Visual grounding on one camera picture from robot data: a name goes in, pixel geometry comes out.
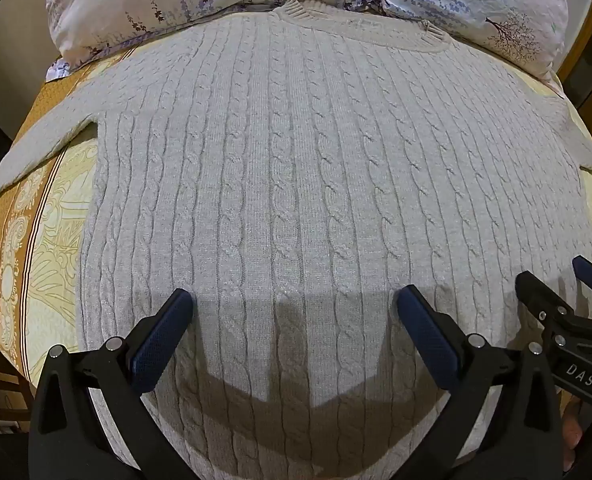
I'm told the yellow patterned bedspread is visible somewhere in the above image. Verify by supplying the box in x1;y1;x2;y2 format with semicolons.
0;47;592;398

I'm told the person's right hand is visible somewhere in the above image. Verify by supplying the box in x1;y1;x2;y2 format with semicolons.
560;392;592;469

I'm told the beige cable-knit sweater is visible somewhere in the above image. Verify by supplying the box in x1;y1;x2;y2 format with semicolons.
0;0;592;480

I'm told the tree and blue-flower print pillow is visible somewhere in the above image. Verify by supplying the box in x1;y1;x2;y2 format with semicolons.
380;0;570;85

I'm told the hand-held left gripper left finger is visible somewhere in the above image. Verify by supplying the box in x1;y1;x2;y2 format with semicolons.
28;287;197;480

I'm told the lavender floral print pillow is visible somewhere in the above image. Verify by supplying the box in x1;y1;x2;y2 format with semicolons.
43;0;389;82

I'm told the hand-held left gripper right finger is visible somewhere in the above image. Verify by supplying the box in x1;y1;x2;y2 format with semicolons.
396;284;564;480

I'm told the wooden door frame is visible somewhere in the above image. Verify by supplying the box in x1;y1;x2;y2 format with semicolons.
558;2;592;113

